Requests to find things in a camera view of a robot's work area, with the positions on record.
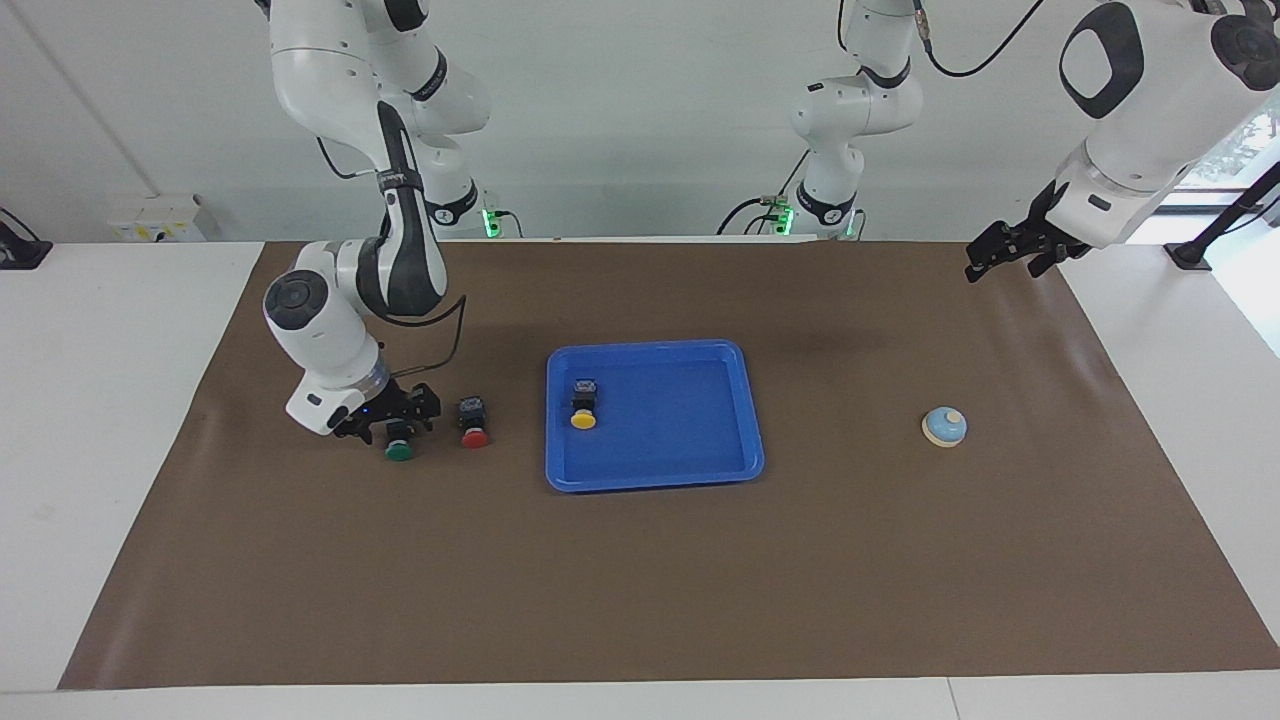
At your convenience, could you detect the light blue call bell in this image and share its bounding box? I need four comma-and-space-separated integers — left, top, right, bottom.
921, 406, 969, 449

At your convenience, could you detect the blue plastic tray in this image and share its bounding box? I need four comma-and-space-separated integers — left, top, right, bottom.
545, 339, 766, 494

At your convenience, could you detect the black stand with angled pole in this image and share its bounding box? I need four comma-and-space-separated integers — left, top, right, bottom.
1163, 160, 1280, 272

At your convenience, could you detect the brown table mat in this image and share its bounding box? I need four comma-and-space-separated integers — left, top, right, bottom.
58, 240, 1280, 691

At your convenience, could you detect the small black stand base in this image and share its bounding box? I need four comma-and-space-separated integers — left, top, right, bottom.
0, 207, 53, 271

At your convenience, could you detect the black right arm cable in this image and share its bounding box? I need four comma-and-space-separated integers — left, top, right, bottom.
380, 295, 468, 379

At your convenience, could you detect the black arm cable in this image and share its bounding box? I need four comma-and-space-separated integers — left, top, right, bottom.
912, 0, 1046, 79
380, 295, 468, 379

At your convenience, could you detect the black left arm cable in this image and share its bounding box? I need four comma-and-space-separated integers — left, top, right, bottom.
912, 0, 1046, 79

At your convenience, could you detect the window with white frame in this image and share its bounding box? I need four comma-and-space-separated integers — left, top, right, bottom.
1180, 95, 1280, 216

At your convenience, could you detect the black left base cable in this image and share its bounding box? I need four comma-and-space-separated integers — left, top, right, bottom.
716, 150, 811, 236

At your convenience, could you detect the white wall socket box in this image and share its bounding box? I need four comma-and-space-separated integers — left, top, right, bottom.
108, 195, 208, 243

